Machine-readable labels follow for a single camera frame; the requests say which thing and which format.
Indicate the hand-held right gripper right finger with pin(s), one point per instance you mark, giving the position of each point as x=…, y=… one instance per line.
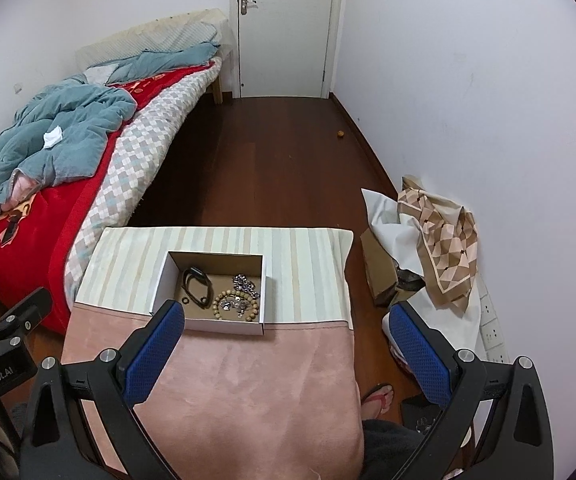
x=418, y=355

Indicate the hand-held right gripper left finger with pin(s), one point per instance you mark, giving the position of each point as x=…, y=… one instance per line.
x=155, y=355

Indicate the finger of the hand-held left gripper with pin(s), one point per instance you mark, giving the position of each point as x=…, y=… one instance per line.
x=30, y=307

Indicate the black watch band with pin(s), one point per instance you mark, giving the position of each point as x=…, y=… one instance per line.
x=195, y=272

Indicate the person's foot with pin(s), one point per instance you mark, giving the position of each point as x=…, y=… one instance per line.
x=385, y=400

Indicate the black glossy object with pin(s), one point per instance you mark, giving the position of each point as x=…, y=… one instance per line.
x=418, y=415

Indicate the foot in red sandal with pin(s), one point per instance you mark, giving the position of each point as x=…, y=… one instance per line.
x=373, y=397

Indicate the bed with red cover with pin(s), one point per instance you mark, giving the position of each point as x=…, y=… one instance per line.
x=37, y=240

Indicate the white power strip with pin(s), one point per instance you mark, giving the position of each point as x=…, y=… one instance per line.
x=494, y=334

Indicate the brown cardboard box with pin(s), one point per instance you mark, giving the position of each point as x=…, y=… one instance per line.
x=380, y=270

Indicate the person's dark fleece clothing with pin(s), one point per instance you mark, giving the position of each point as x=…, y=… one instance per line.
x=393, y=452

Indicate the brown geometric patterned scarf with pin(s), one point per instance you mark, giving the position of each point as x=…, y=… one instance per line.
x=443, y=245

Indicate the pink and striped table cloth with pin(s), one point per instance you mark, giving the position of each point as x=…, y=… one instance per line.
x=268, y=385

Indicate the white cloth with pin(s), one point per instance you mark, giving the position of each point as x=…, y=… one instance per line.
x=383, y=215

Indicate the white fabric tag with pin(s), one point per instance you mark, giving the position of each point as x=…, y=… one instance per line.
x=52, y=137

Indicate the checkered bed sheet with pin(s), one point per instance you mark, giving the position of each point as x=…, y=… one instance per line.
x=137, y=160

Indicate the blue-grey quilt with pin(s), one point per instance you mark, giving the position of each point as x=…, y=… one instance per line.
x=67, y=120

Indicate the pale striped pillow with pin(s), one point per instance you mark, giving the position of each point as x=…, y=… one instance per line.
x=177, y=35

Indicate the white door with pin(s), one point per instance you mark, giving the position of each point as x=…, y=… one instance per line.
x=288, y=25

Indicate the white wall socket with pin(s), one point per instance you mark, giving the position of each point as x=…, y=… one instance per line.
x=489, y=305
x=500, y=355

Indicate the wooden bed frame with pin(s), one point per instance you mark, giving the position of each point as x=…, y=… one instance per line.
x=217, y=85

